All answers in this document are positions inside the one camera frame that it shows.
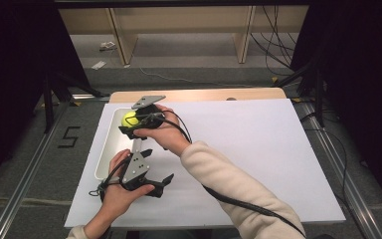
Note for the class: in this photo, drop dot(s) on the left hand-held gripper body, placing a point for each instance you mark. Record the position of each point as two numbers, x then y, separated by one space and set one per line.
136 167

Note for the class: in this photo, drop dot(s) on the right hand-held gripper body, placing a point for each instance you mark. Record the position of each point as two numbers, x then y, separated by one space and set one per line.
147 101

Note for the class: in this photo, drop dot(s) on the yellow tennis ball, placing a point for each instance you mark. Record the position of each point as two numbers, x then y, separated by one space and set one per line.
129 120

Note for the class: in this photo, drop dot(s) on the white plastic bin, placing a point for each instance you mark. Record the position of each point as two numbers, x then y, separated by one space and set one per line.
116 152

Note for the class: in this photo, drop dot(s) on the person's right hand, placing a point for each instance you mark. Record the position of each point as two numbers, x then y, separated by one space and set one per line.
169 132

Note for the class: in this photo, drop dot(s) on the person's left hand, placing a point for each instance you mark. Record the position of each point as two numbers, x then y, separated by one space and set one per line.
119 199

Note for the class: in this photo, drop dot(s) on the person's legs in jeans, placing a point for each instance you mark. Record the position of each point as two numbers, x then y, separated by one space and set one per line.
179 235

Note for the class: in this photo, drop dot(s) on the flat white paper scrap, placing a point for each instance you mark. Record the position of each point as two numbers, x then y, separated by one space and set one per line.
98 65

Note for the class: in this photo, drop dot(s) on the crumpled paper scrap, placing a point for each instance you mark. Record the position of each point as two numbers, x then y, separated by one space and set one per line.
107 46

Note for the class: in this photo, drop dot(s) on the black metal stand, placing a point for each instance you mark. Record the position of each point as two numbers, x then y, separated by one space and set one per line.
318 99
48 106

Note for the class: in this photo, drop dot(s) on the wooden shelf unit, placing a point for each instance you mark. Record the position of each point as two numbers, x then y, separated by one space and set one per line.
179 20

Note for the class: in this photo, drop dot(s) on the white table cover sheet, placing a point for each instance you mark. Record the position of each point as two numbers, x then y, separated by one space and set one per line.
262 139

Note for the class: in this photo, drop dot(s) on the dark curtain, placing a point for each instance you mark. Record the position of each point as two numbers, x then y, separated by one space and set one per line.
10 83
371 83

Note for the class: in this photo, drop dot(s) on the short aluminium rail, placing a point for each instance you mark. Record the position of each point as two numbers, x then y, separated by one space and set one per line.
89 97

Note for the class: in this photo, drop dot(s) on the aluminium floor rail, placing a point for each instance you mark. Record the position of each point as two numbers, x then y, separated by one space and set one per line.
23 186
344 172

